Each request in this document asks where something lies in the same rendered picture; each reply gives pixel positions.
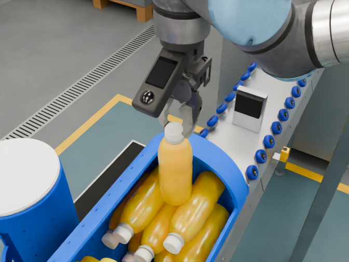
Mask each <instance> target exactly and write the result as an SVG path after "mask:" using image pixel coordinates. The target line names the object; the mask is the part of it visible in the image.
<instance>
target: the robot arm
mask: <svg viewBox="0 0 349 262"><path fill-rule="evenodd" d="M153 18H154V33H155V34H156V36H157V37H158V38H159V40H160V43H161V45H162V46H163V48H162V49H161V51H160V53H159V54H158V56H157V58H156V60H155V61H154V63H153V65H152V67H151V69H150V70H149V72H148V74H147V76H146V78H145V79H144V81H143V83H142V85H141V86H140V88H139V90H138V92H137V93H136V95H135V97H134V99H133V101H132V102H131V104H132V106H133V107H134V108H135V109H136V110H137V111H139V112H142V113H144V114H147V115H149V116H152V117H154V118H158V120H159V121H160V123H161V125H162V127H163V129H164V130H165V126H166V125H167V124H168V123H169V121H168V115H169V111H168V109H169V107H170V106H171V104H172V102H173V100H174V99H175V100H177V101H179V102H180V103H183V102H185V103H184V104H183V105H182V106H181V107H180V108H179V111H180V115H181V116H182V119H183V122H182V127H183V132H182V135H183V136H184V137H185V138H186V139H188V138H189V137H190V136H191V134H192V133H193V132H194V129H195V127H196V124H197V121H198V118H199V117H200V115H201V113H202V111H203V102H202V98H201V96H200V95H199V91H198V88H199V87H200V85H201V84H202V83H204V86H203V87H205V86H206V85H207V84H208V83H209V82H210V76H211V64H212V57H211V56H207V55H204V42H205V38H207V37H208V35H209V34H210V30H211V25H212V26H213V27H215V28H216V29H217V30H218V32H219V33H220V34H221V35H222V36H224V37H225V38H227V39H228V40H229V41H230V42H232V43H233V44H234V45H235V46H236V47H238V48H239V49H240V50H242V51H243V52H244V53H245V54H246V55H247V56H248V57H250V58H251V59H252V60H253V61H254V62H255V63H256V64H257V65H258V66H259V67H260V69H261V70H262V71H263V72H265V73H266V74H268V75H269V76H271V77H274V78H275V79H277V80H280V81H284V82H295V81H299V80H302V79H304V78H306V77H308V76H309V75H311V74H312V73H313V72H314V71H315V70H316V69H320V68H328V67H330V66H332V65H335V64H343V63H349V0H327V1H326V0H320V1H315V2H310V3H306V4H302V5H298V6H295V5H294V3H293V2H292V1H291V0H153ZM206 59H207V60H206ZM208 68H209V73H208V77H207V78H206V74H207V69H208Z"/></svg>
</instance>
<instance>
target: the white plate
mask: <svg viewBox="0 0 349 262"><path fill-rule="evenodd" d="M59 173H60V162H59V158H58V156H57V154H56V152H55V150H54V149H53V148H52V147H51V146H49V145H48V144H46V143H44V142H42V141H39V140H36V139H30V138H14V139H8V140H3V141H0V217H3V216H8V215H12V214H15V213H18V212H21V211H23V210H25V209H27V208H29V207H31V206H33V205H34V204H36V203H37V202H39V201H40V200H41V199H42V198H43V197H45V196H46V195H47V194H48V193H49V191H50V190H51V189H52V188H53V186H54V185H55V183H56V181H57V179H58V176H59Z"/></svg>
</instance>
